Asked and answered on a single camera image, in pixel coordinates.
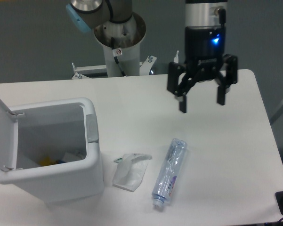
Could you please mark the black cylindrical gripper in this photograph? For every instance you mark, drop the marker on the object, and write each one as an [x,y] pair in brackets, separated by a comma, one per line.
[204,49]

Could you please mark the white plastic trash can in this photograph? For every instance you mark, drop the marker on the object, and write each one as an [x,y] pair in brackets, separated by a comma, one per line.
[66,131]

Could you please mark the white trash can lid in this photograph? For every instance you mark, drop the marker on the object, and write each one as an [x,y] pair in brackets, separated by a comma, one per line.
[8,138]

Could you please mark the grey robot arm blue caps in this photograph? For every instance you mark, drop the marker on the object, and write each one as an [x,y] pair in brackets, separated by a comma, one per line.
[88,14]

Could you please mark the yellow trash inside can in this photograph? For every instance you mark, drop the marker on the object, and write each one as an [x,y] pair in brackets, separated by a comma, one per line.
[47,161]

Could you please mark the crushed clear plastic bottle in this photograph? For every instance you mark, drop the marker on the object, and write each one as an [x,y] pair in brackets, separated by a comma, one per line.
[168,174]

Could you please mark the crumpled clear plastic wrapper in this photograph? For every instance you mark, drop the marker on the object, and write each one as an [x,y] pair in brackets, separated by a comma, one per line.
[130,171]

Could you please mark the white metal base frame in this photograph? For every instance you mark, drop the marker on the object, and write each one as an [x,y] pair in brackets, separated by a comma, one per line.
[151,66]

